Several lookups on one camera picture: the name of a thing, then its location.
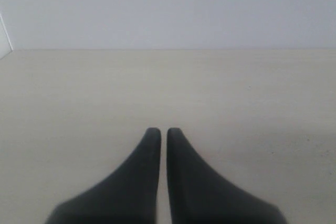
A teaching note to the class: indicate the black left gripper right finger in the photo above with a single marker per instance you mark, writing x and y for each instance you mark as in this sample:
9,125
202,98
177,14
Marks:
199,194

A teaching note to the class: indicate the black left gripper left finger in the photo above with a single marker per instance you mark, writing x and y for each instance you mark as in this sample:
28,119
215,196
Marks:
128,195

